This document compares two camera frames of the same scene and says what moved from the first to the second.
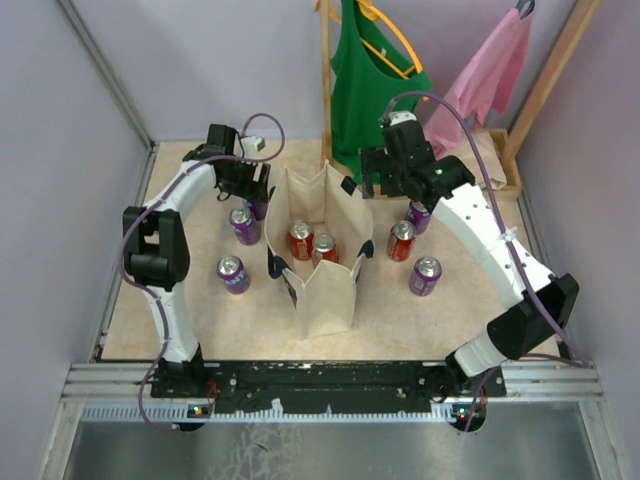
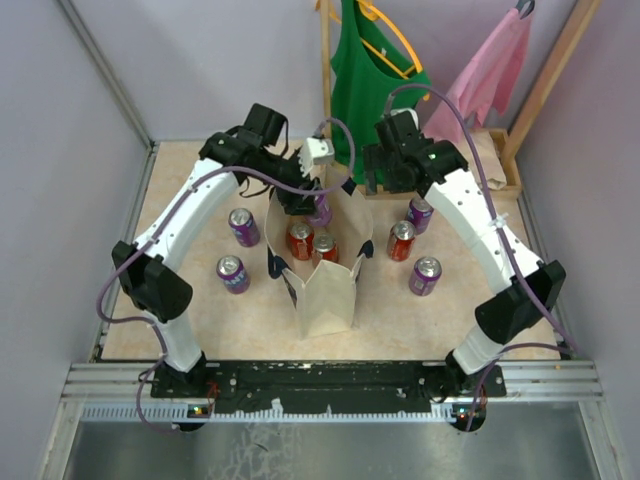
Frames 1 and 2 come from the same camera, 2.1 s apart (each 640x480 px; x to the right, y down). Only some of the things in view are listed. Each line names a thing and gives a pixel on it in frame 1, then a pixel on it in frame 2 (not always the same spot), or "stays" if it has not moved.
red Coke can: [300, 239] stays
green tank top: [371, 77] stays
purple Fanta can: [259, 208] -> [323, 211]
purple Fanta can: [246, 228] stays
